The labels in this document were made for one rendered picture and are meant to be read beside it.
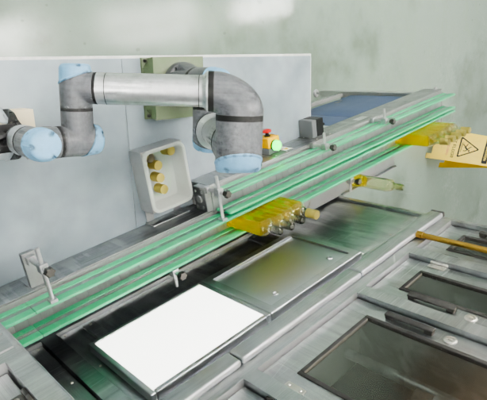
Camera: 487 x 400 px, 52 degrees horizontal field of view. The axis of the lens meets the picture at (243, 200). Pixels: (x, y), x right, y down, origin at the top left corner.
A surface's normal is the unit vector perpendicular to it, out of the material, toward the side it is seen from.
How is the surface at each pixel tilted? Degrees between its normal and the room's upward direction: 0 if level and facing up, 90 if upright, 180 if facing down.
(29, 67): 0
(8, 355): 90
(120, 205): 0
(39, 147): 0
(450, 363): 90
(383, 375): 90
